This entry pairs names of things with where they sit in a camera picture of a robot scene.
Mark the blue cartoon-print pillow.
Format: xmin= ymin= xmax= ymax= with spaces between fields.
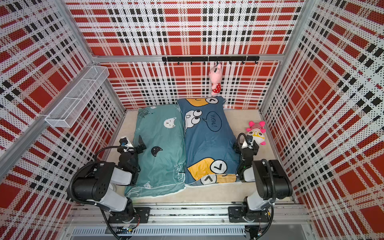
xmin=178 ymin=97 xmax=240 ymax=186

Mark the green cat-print pillow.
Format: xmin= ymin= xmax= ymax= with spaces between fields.
xmin=125 ymin=104 xmax=186 ymax=199

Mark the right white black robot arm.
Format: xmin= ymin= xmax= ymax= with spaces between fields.
xmin=229 ymin=133 xmax=293 ymax=223

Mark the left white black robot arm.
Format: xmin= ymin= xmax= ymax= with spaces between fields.
xmin=67 ymin=136 xmax=147 ymax=223

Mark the pink yellow plush toy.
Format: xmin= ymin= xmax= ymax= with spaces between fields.
xmin=246 ymin=121 xmax=266 ymax=146

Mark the pink hanging plush toy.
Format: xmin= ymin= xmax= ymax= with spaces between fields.
xmin=209 ymin=63 xmax=223 ymax=96

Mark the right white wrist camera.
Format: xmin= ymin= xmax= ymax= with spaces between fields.
xmin=242 ymin=139 xmax=250 ymax=149

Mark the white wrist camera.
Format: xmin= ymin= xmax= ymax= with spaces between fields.
xmin=119 ymin=137 xmax=134 ymax=149
xmin=242 ymin=139 xmax=250 ymax=149

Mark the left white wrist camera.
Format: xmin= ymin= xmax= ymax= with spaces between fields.
xmin=119 ymin=137 xmax=134 ymax=149

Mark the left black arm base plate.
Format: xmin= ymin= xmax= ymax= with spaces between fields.
xmin=108 ymin=207 xmax=151 ymax=224

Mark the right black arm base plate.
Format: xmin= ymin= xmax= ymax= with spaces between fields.
xmin=228 ymin=206 xmax=269 ymax=223

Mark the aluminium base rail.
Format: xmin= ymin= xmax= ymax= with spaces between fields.
xmin=61 ymin=201 xmax=313 ymax=240

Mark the white wire mesh basket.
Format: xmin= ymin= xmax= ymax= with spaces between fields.
xmin=45 ymin=66 xmax=109 ymax=128

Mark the black wall hook rail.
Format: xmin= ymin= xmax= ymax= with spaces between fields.
xmin=162 ymin=56 xmax=260 ymax=64

